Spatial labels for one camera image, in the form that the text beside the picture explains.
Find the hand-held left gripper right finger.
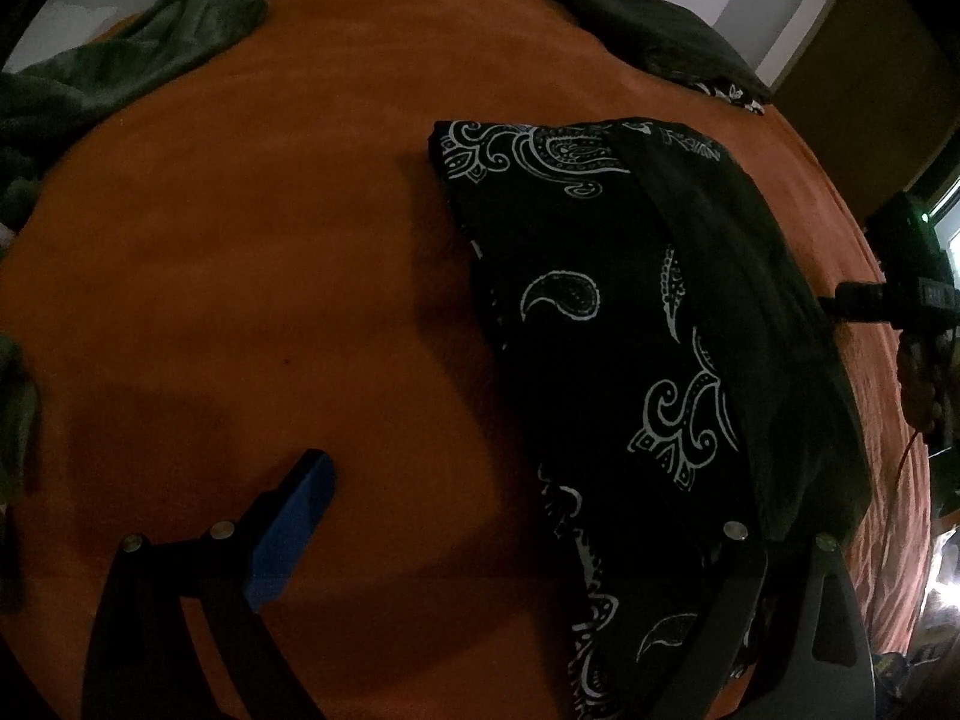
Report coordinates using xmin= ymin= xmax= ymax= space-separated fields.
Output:
xmin=671 ymin=521 xmax=878 ymax=720

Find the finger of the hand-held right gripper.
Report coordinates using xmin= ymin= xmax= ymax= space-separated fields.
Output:
xmin=820 ymin=280 xmax=893 ymax=322

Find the folded dark olive garment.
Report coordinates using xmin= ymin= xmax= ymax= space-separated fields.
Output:
xmin=542 ymin=0 xmax=773 ymax=117

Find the person's right hand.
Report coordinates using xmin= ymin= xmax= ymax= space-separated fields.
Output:
xmin=896 ymin=326 xmax=960 ymax=443

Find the black paisley garment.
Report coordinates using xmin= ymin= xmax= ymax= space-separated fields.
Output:
xmin=427 ymin=116 xmax=875 ymax=713

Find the orange blanket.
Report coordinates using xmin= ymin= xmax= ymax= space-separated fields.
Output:
xmin=0 ymin=0 xmax=946 ymax=720

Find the dark green cloth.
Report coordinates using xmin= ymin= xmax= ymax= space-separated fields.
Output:
xmin=0 ymin=330 xmax=40 ymax=612

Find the green fleece cloth pile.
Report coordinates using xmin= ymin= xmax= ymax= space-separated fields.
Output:
xmin=0 ymin=0 xmax=310 ymax=233

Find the brown wooden door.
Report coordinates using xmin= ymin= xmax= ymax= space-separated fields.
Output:
xmin=772 ymin=0 xmax=960 ymax=218

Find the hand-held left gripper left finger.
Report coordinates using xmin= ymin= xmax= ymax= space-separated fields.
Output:
xmin=82 ymin=450 xmax=335 ymax=720

